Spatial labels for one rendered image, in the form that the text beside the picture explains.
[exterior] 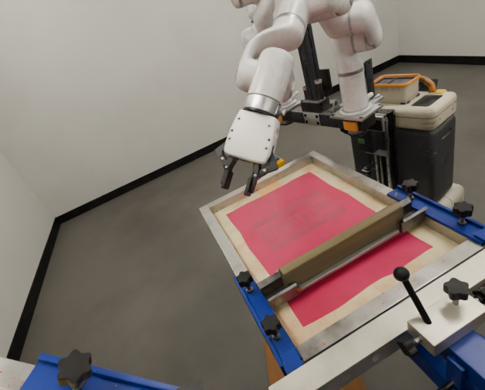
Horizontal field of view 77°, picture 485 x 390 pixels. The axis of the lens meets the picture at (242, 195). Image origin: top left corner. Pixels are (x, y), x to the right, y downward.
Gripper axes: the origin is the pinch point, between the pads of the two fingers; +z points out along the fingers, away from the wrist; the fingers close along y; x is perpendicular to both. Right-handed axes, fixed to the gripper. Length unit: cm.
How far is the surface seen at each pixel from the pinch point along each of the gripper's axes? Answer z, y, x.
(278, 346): 31.9, -17.6, -8.1
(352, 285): 16.4, -30.2, -24.5
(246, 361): 94, 0, -110
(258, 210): 7, 7, -56
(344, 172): -17, -19, -61
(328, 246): 8.4, -21.5, -21.7
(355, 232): 2.8, -27.0, -24.6
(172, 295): 95, 74, -152
